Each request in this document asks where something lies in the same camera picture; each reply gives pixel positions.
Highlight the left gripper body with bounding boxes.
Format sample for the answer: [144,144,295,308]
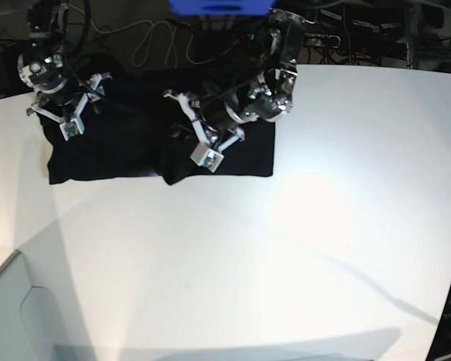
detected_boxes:
[198,92,247,138]

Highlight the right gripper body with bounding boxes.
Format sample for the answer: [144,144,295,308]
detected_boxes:
[37,84,89,113]

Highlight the black T-shirt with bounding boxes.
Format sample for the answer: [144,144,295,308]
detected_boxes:
[37,69,277,186]

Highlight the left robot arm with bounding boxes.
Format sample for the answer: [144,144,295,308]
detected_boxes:
[198,8,307,131]

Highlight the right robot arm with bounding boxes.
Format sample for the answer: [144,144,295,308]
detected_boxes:
[17,1,91,106]

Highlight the blue plastic box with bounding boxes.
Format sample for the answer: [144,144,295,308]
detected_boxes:
[168,0,275,16]

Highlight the black power strip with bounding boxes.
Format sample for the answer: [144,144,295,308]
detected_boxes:
[304,33,341,48]

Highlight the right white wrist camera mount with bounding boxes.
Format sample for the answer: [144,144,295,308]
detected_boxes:
[26,72,112,141]

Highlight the grey looped cable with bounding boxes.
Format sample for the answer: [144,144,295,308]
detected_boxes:
[84,11,236,69]

